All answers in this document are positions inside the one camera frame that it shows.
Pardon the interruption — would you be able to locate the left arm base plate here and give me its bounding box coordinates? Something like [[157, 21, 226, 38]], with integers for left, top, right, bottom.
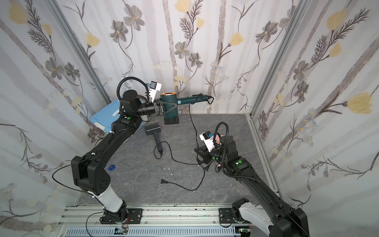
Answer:
[[99, 208, 143, 224]]

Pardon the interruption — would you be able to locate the dark green hair dryer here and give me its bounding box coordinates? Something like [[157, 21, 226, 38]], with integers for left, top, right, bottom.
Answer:
[[156, 92, 214, 125]]

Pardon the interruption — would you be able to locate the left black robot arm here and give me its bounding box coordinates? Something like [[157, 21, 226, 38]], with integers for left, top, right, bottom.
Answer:
[[71, 77, 178, 224]]

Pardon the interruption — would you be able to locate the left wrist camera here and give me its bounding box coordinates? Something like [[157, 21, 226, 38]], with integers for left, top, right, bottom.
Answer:
[[147, 81, 162, 102]]

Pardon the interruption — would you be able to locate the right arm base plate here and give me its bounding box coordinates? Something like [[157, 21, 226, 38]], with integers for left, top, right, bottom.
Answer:
[[218, 207, 236, 226]]

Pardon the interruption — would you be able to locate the blue lidded storage box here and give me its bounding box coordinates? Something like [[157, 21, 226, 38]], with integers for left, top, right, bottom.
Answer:
[[90, 100, 120, 133]]

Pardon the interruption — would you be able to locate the aluminium mounting rail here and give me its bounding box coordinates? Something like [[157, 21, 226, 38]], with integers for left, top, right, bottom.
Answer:
[[53, 203, 267, 237]]

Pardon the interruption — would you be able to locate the pink hair dryer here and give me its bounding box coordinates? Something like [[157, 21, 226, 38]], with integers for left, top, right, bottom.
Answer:
[[215, 133, 222, 173]]

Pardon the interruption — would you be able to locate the black hair dryer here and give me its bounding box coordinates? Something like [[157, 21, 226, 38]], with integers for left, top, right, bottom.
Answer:
[[144, 122, 206, 192]]

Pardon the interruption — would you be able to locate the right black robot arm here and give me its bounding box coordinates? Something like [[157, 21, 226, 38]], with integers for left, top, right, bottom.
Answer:
[[194, 130, 310, 237]]

